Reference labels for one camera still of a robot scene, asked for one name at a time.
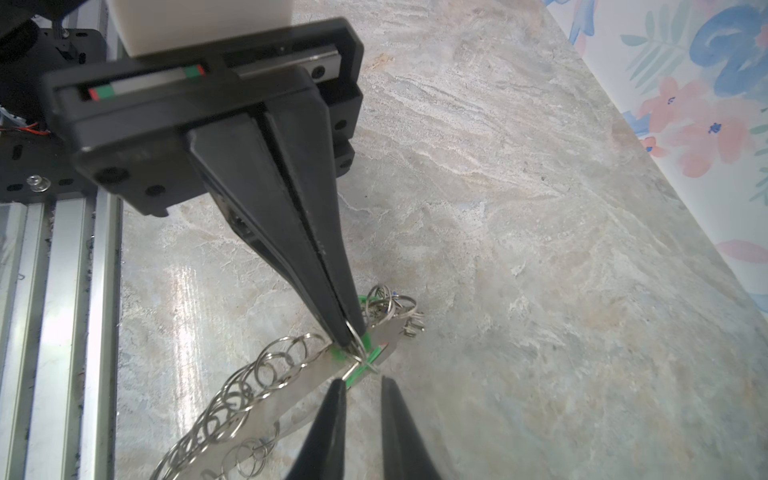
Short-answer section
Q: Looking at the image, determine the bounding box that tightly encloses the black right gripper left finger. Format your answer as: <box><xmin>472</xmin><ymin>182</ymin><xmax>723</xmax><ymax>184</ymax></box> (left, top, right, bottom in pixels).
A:
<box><xmin>286</xmin><ymin>379</ymin><xmax>347</xmax><ymax>480</ymax></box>

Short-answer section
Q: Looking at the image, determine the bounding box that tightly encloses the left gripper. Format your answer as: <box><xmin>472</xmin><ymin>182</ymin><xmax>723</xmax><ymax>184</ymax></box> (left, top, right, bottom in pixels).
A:
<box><xmin>39</xmin><ymin>18</ymin><xmax>366</xmax><ymax>348</ymax></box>

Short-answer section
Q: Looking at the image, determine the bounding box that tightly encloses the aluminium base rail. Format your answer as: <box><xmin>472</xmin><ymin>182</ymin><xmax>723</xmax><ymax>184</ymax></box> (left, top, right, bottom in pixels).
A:
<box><xmin>1</xmin><ymin>191</ymin><xmax>122</xmax><ymax>479</ymax></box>

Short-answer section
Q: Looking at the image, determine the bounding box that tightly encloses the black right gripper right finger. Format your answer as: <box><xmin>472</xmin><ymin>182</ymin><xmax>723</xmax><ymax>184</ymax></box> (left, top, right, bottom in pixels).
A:
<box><xmin>381</xmin><ymin>376</ymin><xmax>441</xmax><ymax>480</ymax></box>

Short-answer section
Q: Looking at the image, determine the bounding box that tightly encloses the green key tag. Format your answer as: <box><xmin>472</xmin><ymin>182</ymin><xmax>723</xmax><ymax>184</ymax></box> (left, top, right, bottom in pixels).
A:
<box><xmin>332</xmin><ymin>284</ymin><xmax>393</xmax><ymax>390</ymax></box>

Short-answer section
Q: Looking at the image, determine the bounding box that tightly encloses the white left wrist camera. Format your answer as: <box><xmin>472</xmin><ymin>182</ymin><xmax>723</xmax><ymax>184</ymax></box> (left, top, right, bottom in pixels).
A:
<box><xmin>107</xmin><ymin>0</ymin><xmax>294</xmax><ymax>57</ymax></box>

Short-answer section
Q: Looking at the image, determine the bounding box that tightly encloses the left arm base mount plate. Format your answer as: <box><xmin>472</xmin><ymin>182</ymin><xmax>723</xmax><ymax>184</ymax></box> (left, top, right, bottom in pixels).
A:
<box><xmin>1</xmin><ymin>20</ymin><xmax>107</xmax><ymax>204</ymax></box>

